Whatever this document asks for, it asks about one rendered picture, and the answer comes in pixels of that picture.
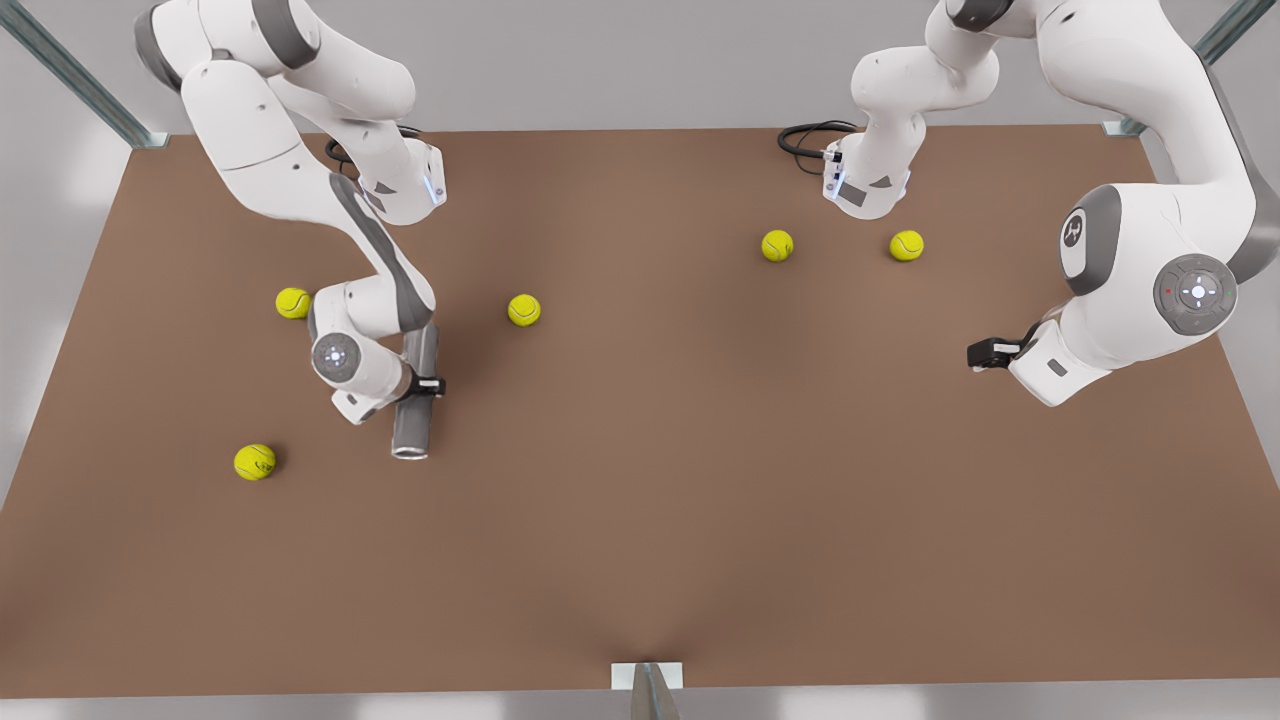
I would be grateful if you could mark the grey tennis ball tube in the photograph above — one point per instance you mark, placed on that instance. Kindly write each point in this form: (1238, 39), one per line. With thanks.
(414, 410)

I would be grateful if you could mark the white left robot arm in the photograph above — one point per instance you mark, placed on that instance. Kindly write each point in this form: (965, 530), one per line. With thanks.
(1140, 250)

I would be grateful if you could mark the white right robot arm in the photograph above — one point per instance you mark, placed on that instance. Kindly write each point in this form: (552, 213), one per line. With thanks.
(260, 150)

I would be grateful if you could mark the yellow tennis ball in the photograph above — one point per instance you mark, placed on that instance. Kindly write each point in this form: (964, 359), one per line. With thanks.
(777, 245)
(906, 245)
(524, 310)
(293, 303)
(255, 462)

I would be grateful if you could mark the silver frame post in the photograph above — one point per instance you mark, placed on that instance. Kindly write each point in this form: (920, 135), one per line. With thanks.
(1205, 45)
(70, 72)
(650, 690)

